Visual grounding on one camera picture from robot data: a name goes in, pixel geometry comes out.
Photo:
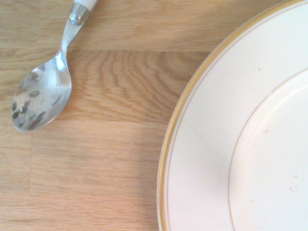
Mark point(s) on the white plate gold rim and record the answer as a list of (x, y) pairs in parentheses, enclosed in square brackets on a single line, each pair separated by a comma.
[(216, 144)]

